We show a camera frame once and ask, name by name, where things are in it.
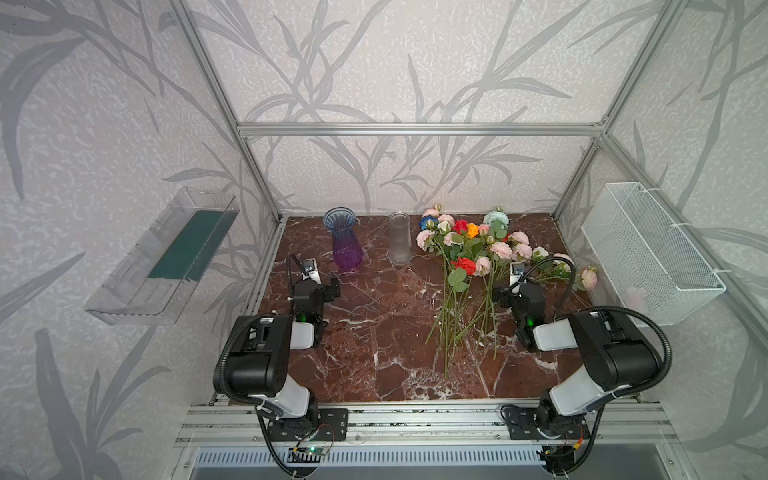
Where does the purple glass vase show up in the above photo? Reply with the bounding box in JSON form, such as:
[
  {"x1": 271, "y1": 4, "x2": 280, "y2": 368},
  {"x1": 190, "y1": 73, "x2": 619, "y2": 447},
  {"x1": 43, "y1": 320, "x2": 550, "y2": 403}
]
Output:
[{"x1": 323, "y1": 207, "x2": 363, "y2": 271}]

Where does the light blue flower stem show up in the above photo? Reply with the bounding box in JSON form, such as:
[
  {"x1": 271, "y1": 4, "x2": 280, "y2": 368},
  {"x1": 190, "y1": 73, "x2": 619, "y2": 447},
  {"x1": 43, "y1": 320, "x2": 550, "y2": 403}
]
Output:
[{"x1": 474, "y1": 209, "x2": 513, "y2": 277}]

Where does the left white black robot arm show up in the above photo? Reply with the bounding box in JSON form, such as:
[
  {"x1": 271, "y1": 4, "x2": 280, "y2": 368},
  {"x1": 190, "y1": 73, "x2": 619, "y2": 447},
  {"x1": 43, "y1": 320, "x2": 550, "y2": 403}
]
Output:
[{"x1": 213, "y1": 277, "x2": 341, "y2": 429}]

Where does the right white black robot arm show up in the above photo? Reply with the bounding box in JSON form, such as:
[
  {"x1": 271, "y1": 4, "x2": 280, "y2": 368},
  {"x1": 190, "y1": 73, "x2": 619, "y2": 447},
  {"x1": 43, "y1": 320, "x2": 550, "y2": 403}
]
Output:
[{"x1": 492, "y1": 283, "x2": 673, "y2": 440}]

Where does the clear frosted glass vase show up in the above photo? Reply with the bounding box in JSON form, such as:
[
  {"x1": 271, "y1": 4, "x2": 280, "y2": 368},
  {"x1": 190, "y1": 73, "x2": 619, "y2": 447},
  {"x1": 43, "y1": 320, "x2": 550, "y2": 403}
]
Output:
[{"x1": 388, "y1": 212, "x2": 412, "y2": 266}]

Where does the mixed artificial flower pile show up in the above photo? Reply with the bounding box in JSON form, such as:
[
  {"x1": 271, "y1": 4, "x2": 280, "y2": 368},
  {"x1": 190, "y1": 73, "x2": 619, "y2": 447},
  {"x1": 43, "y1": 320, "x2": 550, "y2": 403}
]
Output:
[{"x1": 415, "y1": 203, "x2": 541, "y2": 379}]

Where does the red rose stem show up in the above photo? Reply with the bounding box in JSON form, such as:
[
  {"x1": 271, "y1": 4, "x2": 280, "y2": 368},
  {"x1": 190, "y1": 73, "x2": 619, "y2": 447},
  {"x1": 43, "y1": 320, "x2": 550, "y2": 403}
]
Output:
[{"x1": 438, "y1": 258, "x2": 476, "y2": 376}]

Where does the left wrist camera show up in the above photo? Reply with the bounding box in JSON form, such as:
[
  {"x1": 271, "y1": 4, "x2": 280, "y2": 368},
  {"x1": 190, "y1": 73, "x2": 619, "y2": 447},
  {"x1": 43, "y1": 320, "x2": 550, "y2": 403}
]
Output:
[{"x1": 302, "y1": 258, "x2": 321, "y2": 284}]

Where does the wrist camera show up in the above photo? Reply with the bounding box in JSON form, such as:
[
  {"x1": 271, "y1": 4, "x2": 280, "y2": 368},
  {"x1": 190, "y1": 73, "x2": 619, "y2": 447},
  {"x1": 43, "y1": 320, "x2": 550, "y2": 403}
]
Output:
[
  {"x1": 509, "y1": 262, "x2": 526, "y2": 289},
  {"x1": 302, "y1": 258, "x2": 321, "y2": 284}
]

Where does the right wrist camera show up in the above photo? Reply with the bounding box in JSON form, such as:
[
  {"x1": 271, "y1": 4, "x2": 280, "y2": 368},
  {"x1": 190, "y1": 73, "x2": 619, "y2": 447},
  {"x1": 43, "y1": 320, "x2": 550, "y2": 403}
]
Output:
[{"x1": 509, "y1": 262, "x2": 526, "y2": 289}]

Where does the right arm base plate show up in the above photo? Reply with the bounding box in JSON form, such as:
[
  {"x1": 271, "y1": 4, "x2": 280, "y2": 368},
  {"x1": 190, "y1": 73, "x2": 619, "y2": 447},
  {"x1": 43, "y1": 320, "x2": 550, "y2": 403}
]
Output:
[{"x1": 500, "y1": 405, "x2": 591, "y2": 441}]

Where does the white wire mesh basket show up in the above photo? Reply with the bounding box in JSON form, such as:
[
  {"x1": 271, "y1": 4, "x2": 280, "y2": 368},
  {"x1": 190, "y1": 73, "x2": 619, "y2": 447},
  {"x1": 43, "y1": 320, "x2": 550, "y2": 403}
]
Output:
[{"x1": 582, "y1": 182, "x2": 726, "y2": 326}]

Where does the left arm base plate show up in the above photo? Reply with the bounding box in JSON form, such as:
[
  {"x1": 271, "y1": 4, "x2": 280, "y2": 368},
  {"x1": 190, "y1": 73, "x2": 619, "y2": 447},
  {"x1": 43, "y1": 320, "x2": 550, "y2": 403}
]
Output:
[{"x1": 267, "y1": 408, "x2": 349, "y2": 442}]

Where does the aluminium front rail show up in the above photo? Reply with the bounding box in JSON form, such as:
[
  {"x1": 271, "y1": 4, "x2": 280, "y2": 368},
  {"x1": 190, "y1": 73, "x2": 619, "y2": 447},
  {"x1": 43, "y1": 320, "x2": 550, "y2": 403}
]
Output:
[{"x1": 174, "y1": 399, "x2": 680, "y2": 448}]

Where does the clear plastic wall bin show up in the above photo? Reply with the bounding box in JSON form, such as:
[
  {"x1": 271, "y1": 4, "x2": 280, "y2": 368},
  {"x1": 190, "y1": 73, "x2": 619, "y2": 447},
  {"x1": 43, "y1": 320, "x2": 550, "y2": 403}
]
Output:
[{"x1": 85, "y1": 187, "x2": 240, "y2": 326}]

